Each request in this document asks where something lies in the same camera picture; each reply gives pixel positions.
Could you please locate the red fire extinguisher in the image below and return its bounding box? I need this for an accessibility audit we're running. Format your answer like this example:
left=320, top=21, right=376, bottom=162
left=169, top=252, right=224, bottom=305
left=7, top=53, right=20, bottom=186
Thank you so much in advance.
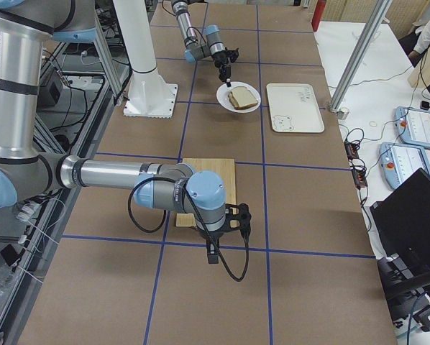
left=311, top=0, right=326, bottom=32

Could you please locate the small metal can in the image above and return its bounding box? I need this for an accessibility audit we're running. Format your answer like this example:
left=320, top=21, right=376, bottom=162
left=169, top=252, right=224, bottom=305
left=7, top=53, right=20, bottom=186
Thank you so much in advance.
left=337, top=107, right=349, bottom=121

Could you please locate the cream bear serving tray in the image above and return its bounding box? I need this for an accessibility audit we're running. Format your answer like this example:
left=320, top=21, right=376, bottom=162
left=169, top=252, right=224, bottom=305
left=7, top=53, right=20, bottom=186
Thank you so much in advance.
left=266, top=83, right=325, bottom=134

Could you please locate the black orange usb hub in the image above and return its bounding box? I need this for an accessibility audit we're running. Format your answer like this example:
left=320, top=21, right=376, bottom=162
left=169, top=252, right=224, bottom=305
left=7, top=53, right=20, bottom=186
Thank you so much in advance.
left=344, top=140, right=368, bottom=190

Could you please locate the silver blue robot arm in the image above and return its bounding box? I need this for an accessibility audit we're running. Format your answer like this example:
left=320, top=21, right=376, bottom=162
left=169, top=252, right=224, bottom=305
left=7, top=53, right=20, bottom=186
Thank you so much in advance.
left=0, top=1, right=251, bottom=268
left=161, top=0, right=239, bottom=88

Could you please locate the bread slice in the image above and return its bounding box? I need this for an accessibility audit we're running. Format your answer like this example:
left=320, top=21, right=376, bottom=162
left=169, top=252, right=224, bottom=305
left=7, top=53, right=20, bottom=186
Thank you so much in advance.
left=228, top=86, right=258, bottom=110

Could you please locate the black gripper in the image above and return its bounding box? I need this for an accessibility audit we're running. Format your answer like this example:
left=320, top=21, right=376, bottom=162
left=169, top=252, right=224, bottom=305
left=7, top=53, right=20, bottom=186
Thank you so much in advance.
left=212, top=48, right=239, bottom=88
left=200, top=203, right=252, bottom=265

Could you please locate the blue teach pendant far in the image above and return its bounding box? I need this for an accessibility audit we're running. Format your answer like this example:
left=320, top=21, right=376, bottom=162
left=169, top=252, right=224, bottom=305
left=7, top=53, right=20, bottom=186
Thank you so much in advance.
left=395, top=106, right=430, bottom=150

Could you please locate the white round plate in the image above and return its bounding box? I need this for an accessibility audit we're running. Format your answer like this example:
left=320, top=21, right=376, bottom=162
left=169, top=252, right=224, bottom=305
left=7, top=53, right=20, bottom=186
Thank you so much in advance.
left=216, top=82, right=261, bottom=113

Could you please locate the black laptop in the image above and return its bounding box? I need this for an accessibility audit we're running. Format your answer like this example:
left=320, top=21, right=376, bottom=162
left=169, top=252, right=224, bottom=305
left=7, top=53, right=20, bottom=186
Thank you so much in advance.
left=370, top=168, right=430, bottom=266

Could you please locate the blue teach pendant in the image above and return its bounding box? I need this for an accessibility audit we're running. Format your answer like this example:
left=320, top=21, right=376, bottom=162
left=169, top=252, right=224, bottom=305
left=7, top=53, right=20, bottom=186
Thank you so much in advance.
left=395, top=106, right=430, bottom=150
left=379, top=142, right=430, bottom=189

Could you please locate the blue teach pendant near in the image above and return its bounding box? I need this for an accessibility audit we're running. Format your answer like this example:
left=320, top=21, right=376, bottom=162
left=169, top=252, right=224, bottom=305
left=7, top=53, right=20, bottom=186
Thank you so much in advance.
left=379, top=142, right=430, bottom=189

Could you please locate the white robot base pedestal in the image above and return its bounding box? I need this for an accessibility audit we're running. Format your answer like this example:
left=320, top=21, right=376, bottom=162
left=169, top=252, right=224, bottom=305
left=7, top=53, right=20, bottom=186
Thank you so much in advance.
left=113, top=0, right=178, bottom=119

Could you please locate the wooden cutting board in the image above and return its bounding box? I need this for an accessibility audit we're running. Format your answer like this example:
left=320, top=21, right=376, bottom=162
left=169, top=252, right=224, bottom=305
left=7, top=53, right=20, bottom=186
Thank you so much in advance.
left=176, top=158, right=236, bottom=231

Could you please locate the aluminium camera post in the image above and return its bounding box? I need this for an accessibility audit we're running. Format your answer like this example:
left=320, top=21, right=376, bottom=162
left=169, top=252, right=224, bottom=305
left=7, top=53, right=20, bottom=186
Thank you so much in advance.
left=328, top=0, right=393, bottom=114

